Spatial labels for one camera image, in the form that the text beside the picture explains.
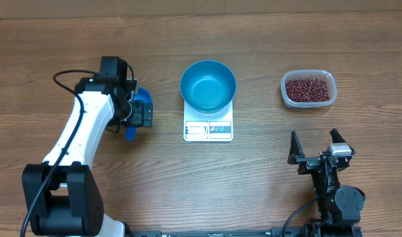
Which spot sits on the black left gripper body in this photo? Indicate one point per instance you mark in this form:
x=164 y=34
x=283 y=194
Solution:
x=125 y=114

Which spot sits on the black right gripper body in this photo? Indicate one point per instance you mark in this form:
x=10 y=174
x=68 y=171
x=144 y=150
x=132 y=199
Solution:
x=309 y=164

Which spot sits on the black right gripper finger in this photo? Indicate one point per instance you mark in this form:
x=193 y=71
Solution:
x=336 y=137
x=296 y=154

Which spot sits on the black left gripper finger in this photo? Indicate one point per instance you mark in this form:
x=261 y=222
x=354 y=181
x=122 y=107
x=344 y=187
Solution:
x=136 y=119
x=148 y=115

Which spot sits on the blue plastic measuring scoop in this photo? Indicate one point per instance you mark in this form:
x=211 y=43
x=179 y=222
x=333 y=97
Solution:
x=142 y=95

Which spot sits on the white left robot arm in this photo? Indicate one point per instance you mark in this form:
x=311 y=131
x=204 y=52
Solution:
x=61 y=194

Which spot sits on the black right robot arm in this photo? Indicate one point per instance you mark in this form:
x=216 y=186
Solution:
x=339 y=206

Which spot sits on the teal metal bowl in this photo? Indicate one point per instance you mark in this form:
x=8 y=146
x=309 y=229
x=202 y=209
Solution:
x=208 y=86

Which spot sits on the white digital kitchen scale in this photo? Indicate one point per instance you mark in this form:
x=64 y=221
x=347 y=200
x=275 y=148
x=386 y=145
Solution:
x=202 y=127

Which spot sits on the red beans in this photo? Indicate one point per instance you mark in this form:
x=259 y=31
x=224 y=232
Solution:
x=307 y=90

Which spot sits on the clear plastic container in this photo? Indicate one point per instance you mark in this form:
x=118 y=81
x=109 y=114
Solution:
x=309 y=74

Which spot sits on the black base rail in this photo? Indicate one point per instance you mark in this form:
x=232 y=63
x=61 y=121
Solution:
x=273 y=232

